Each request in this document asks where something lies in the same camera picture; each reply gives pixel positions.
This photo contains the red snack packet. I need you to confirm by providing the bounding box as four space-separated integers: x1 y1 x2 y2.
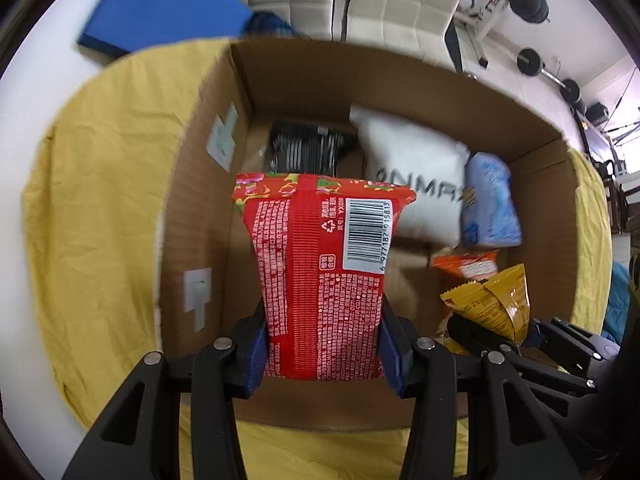
232 172 417 381

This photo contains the black striped packet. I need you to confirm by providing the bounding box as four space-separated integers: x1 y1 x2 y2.
270 120 358 176

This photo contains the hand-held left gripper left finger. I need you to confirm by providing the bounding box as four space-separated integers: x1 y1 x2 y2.
60 305 271 480

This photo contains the white soft pouch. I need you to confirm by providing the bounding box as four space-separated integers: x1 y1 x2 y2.
348 104 471 248

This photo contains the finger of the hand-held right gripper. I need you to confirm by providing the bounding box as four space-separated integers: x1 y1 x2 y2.
529 316 622 361
446 311 598 397

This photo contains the blue jacket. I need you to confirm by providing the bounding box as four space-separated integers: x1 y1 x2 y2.
602 260 632 346

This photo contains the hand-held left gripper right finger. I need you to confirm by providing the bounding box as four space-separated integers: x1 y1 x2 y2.
377 295 583 480

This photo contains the blue and white packet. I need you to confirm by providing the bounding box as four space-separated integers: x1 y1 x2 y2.
460 152 522 248

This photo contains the cardboard box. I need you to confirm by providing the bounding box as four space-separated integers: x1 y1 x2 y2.
157 40 581 431

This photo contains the short barbell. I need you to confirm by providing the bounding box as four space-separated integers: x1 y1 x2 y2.
516 47 583 106

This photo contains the dark blue cloth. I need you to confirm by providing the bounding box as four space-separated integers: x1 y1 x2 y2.
247 10 299 38

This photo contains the yellow tablecloth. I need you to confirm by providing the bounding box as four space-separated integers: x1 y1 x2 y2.
22 40 613 480

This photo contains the white weight bench rack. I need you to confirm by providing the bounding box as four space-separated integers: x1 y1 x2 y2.
455 0 531 68

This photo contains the blue foam mat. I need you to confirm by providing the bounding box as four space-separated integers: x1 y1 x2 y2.
76 0 253 60

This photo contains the black and blue bench pad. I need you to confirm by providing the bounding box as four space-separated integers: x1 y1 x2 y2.
444 20 463 73

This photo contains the orange panda snack packet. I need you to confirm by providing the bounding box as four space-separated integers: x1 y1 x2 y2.
431 249 501 281

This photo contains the yellow snack packet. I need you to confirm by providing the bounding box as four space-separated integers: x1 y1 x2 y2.
440 263 531 356

